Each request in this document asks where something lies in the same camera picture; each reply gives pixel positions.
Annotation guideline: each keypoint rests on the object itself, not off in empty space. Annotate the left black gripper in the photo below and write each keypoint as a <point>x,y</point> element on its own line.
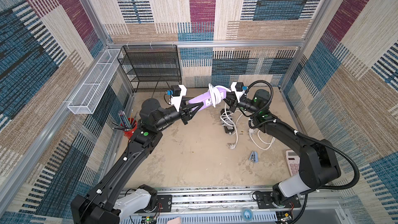
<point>184,112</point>

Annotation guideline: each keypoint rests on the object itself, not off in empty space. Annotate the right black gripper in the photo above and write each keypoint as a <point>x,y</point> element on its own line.
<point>233,100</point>

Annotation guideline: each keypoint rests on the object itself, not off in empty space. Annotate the purple power strip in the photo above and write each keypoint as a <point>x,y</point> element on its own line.
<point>211,97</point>

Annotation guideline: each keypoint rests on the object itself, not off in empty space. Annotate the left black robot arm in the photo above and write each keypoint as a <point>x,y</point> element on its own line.
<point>102,205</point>

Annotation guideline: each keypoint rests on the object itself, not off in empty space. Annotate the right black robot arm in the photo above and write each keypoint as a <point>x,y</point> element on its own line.
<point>318,162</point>

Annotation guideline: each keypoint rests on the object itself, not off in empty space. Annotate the black power strip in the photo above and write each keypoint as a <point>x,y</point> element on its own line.
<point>227,122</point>

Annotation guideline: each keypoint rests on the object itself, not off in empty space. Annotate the red pen cup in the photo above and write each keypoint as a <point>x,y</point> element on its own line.
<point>130,132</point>

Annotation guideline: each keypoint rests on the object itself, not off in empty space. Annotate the blue binder clip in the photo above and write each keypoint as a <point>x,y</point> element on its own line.
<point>254,157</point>

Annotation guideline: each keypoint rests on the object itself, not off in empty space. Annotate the pens in red cup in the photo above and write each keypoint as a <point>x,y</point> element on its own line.
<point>124,124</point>

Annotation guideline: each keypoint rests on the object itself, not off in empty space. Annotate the pink white calculator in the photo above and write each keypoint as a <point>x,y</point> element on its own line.
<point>293,162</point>

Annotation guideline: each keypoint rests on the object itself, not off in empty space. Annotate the blue round sticker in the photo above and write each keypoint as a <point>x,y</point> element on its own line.
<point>247,215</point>

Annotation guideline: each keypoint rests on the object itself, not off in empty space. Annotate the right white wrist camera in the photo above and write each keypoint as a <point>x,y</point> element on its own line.
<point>239,89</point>

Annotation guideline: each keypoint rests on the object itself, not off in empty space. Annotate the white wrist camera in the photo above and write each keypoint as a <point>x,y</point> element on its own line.
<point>176,93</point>
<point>239,89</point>

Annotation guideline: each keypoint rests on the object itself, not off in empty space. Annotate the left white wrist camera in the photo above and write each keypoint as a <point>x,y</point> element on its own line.
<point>176,93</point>

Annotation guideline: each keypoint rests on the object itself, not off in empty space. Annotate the black wire shelf rack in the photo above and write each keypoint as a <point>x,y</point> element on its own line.
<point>149,67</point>

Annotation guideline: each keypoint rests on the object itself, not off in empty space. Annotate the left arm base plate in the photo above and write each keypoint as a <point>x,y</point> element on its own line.
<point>163,205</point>

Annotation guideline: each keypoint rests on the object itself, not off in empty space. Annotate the white mesh wall basket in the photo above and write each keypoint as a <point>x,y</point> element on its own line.
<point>90,93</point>

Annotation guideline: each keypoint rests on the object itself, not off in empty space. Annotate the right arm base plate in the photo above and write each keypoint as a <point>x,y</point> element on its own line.
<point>264,199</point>

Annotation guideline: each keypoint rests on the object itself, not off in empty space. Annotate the aluminium front rail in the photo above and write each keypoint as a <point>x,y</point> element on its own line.
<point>213,205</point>

